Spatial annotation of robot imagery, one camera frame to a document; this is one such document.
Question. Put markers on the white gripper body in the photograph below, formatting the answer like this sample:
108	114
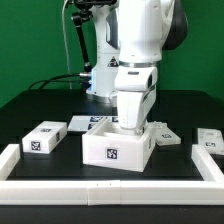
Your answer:
136	94

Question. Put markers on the white cabinet door with knob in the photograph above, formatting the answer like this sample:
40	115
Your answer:
165	136

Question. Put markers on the white cabinet body box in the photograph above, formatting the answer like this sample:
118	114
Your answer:
107	145

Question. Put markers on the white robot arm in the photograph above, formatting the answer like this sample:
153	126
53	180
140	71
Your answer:
131	36

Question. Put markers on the flat white panel with tags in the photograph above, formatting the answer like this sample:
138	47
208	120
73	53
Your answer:
85	123

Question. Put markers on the white block with tags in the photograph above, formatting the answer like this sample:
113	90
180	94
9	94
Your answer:
45	137

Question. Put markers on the white U-shaped fence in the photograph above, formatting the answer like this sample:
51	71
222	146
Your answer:
208	191

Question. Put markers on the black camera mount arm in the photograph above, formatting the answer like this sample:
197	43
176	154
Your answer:
79	18

